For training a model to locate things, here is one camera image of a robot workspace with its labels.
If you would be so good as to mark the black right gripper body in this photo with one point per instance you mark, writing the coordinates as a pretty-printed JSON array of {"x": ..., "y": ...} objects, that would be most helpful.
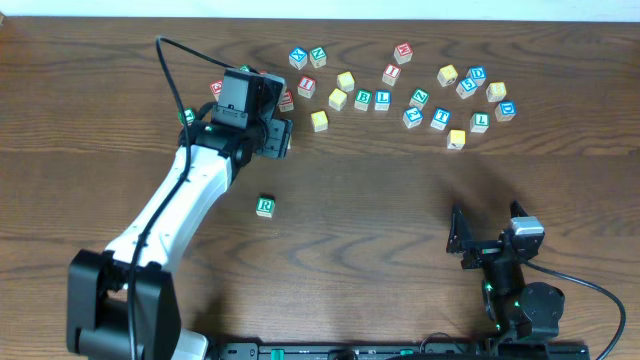
[{"x": 489, "y": 251}]

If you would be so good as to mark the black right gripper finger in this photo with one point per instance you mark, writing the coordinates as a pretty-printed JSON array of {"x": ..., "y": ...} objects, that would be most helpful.
[
  {"x": 516, "y": 210},
  {"x": 460, "y": 237}
]

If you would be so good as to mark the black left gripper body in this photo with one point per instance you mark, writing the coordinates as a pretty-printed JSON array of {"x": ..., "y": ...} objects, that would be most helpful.
[{"x": 278, "y": 137}]

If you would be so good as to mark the yellow O block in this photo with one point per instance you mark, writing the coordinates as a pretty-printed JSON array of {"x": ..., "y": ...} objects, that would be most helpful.
[{"x": 319, "y": 121}]

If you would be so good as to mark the green B letter block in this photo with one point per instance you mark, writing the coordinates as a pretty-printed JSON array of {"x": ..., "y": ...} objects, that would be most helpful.
[{"x": 362, "y": 100}]

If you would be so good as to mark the green R letter block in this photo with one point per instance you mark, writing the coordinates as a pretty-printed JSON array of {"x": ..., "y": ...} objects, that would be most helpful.
[{"x": 265, "y": 206}]

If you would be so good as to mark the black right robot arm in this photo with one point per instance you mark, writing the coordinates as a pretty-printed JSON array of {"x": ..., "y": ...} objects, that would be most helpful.
[{"x": 522, "y": 311}]

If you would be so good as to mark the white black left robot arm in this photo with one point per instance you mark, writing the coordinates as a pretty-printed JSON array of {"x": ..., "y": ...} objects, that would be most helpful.
[{"x": 121, "y": 302}]

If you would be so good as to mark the red U letter block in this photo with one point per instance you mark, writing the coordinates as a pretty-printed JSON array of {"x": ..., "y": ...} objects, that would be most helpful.
[{"x": 286, "y": 104}]

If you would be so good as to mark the red I block left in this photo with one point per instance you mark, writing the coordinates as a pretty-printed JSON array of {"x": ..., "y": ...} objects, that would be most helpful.
[{"x": 306, "y": 87}]

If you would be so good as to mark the blue X letter block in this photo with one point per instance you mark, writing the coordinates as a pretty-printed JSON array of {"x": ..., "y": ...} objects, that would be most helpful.
[{"x": 298, "y": 58}]

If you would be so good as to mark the red G letter block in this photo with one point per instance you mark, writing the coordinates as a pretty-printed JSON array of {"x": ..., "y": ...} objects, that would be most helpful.
[{"x": 216, "y": 88}]

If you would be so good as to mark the green N letter block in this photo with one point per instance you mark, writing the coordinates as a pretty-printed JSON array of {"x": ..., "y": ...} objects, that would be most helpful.
[{"x": 318, "y": 57}]

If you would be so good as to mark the yellow block middle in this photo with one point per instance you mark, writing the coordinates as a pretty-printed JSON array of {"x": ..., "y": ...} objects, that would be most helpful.
[{"x": 337, "y": 99}]

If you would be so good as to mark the green J letter block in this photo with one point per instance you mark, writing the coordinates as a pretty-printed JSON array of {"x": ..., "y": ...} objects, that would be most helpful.
[{"x": 188, "y": 116}]

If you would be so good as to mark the yellow block lower right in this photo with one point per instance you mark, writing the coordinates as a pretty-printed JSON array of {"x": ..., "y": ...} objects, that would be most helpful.
[{"x": 456, "y": 139}]

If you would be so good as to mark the green L letter block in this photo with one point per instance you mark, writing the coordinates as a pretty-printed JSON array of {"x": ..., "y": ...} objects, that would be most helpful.
[{"x": 479, "y": 122}]

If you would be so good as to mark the blue D block right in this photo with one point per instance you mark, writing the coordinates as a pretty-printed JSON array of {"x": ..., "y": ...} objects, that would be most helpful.
[{"x": 505, "y": 111}]

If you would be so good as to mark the blue L letter block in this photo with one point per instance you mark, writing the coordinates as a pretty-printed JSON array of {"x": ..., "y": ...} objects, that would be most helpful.
[{"x": 382, "y": 100}]

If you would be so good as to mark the blue T letter block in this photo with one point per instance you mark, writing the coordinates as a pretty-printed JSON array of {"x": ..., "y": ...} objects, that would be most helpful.
[{"x": 440, "y": 119}]

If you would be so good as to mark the yellow 8 block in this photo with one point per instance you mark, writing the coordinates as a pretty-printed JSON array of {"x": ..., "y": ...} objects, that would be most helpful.
[{"x": 495, "y": 92}]

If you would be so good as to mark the red I letter block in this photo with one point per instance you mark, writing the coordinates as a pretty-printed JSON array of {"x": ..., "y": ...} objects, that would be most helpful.
[{"x": 391, "y": 74}]

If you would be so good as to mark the red N letter block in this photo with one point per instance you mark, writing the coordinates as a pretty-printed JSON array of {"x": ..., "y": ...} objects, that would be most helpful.
[{"x": 403, "y": 53}]

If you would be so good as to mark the green Z letter block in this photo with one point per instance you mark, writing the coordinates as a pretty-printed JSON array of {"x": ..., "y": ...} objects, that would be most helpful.
[{"x": 419, "y": 99}]

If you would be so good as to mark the blue D letter block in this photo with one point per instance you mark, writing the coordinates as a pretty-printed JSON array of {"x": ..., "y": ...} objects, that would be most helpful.
[{"x": 477, "y": 74}]

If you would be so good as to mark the yellow block upper right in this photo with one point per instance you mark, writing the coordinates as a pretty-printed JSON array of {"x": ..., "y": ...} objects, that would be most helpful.
[{"x": 447, "y": 75}]

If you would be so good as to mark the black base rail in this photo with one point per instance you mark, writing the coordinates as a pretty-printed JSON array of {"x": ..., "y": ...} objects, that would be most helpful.
[{"x": 430, "y": 350}]

